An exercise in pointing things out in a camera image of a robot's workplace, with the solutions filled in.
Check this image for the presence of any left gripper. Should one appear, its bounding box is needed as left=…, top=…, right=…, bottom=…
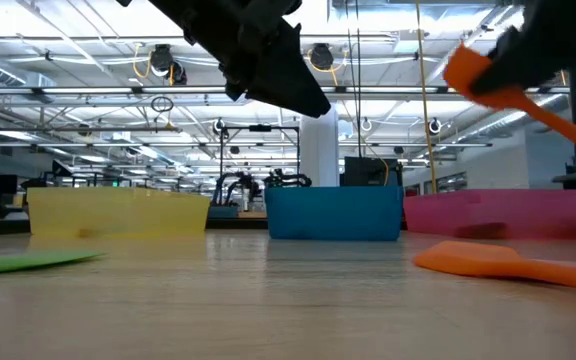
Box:
left=182, top=0, right=332, bottom=119

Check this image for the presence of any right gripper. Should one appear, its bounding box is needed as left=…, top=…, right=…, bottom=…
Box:
left=471, top=0, right=576, bottom=95

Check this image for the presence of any narrow orange silicone spatula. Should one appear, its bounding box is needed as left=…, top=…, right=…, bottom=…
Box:
left=442, top=43, right=576, bottom=165

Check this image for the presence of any wide orange silicone spatula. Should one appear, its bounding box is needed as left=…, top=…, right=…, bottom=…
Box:
left=412, top=240, right=576, bottom=294

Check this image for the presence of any green silicone spatula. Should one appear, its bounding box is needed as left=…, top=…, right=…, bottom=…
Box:
left=0, top=249, right=107, bottom=280

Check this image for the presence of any white concrete column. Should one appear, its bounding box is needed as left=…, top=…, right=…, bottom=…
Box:
left=299, top=112, right=340, bottom=188

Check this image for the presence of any black background cabinet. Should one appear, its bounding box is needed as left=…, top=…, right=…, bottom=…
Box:
left=340, top=157, right=403, bottom=188

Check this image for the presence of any pink plastic bin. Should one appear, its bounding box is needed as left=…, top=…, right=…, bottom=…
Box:
left=402, top=188, right=576, bottom=241

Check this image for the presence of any blue plastic bin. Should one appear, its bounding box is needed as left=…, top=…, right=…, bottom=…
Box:
left=265, top=186, right=405, bottom=243

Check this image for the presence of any long ceiling light strip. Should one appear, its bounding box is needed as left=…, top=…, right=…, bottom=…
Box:
left=0, top=85, right=469, bottom=96

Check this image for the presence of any yellow plastic bin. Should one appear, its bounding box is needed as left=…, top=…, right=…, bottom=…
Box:
left=26, top=187, right=212, bottom=239

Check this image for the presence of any black ceiling cable reel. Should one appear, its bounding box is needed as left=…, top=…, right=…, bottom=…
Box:
left=149, top=44, right=188, bottom=87
left=309, top=43, right=335, bottom=72

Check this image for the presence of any black background rig frame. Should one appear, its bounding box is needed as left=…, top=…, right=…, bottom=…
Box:
left=217, top=124, right=302, bottom=207

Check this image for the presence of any yellow hanging cable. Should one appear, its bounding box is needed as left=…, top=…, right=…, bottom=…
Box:
left=414, top=0, right=438, bottom=194

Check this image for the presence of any black hanging cable loop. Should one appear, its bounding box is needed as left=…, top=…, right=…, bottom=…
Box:
left=150, top=96, right=174, bottom=114

